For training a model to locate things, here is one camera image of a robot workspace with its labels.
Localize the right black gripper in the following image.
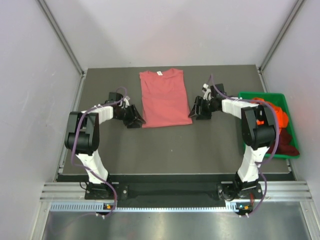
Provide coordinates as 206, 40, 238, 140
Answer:
188, 96, 219, 120

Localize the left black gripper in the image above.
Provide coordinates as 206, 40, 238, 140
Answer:
115, 103, 146, 128

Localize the pink t shirt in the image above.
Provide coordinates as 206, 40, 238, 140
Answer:
139, 68, 193, 129

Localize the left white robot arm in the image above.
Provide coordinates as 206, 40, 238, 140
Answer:
64, 92, 146, 199

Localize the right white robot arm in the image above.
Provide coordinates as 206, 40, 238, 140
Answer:
188, 83, 279, 201

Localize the green plastic bin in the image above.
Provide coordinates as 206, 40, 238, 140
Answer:
238, 91, 300, 159

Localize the orange t shirt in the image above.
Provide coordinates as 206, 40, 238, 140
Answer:
253, 97, 289, 132

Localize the maroon t shirt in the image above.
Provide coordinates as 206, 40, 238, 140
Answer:
275, 128, 300, 157

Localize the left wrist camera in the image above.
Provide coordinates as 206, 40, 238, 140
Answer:
120, 96, 130, 109

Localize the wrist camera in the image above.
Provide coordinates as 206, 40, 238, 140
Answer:
120, 96, 130, 109
202, 83, 212, 101

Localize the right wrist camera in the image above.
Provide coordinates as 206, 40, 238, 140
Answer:
202, 83, 212, 101

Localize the grey slotted cable duct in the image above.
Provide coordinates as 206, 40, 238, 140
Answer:
49, 202, 249, 213

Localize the left aluminium frame post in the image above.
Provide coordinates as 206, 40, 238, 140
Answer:
35, 0, 85, 77

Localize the aluminium frame post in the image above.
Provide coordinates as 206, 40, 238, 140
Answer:
258, 0, 306, 75
35, 0, 85, 77

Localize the aluminium front rail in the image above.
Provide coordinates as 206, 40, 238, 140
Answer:
40, 181, 313, 202

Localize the right aluminium frame post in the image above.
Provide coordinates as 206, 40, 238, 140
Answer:
258, 0, 306, 75

